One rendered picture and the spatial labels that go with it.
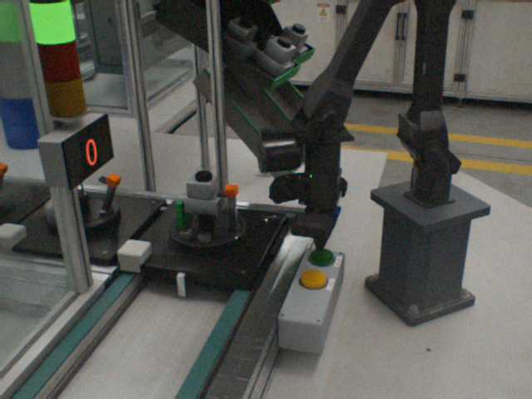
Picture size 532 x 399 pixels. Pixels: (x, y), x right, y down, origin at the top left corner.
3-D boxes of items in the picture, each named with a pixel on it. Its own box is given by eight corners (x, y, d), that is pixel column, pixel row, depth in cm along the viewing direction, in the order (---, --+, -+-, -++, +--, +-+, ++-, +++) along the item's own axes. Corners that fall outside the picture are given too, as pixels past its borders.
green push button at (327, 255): (335, 258, 108) (335, 248, 107) (331, 271, 105) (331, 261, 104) (312, 256, 109) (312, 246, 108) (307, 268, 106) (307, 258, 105)
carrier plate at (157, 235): (287, 222, 121) (287, 212, 120) (252, 290, 100) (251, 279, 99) (174, 209, 127) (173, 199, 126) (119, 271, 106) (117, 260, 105)
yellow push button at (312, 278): (327, 280, 102) (327, 270, 101) (322, 294, 99) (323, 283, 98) (303, 278, 103) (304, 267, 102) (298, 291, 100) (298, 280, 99)
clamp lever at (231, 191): (241, 222, 111) (238, 184, 107) (237, 228, 109) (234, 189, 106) (222, 220, 112) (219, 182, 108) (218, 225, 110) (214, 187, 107)
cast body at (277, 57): (289, 76, 126) (303, 46, 122) (279, 81, 123) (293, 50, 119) (257, 55, 128) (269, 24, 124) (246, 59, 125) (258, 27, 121)
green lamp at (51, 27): (82, 36, 83) (76, -2, 81) (61, 44, 79) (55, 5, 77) (50, 35, 84) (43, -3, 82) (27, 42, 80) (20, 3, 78)
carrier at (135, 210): (167, 208, 127) (161, 151, 122) (110, 270, 107) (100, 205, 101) (64, 196, 133) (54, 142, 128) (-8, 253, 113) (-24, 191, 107)
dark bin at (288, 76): (297, 75, 129) (311, 43, 125) (270, 91, 119) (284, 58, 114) (189, 9, 134) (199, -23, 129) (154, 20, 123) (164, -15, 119)
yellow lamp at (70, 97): (93, 107, 88) (88, 73, 86) (74, 119, 83) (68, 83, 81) (62, 105, 89) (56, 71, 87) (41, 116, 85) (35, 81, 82)
